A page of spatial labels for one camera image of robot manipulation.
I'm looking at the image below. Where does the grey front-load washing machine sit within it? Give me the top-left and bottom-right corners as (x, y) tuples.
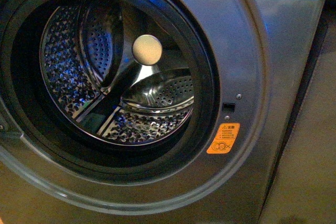
(1, 0), (325, 223)

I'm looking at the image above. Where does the orange warning sticker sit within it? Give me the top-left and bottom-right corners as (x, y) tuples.
(206, 123), (240, 154)

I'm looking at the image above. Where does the perforated steel drum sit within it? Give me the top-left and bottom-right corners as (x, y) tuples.
(39, 0), (194, 146)

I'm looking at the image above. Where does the black rubber door gasket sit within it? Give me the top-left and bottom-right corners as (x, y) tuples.
(1, 0), (218, 182)

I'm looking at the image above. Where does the round cream drum hub cap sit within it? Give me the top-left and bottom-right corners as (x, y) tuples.
(132, 35), (163, 66)

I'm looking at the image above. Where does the upper latch screw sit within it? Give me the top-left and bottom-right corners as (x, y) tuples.
(236, 93), (242, 100)

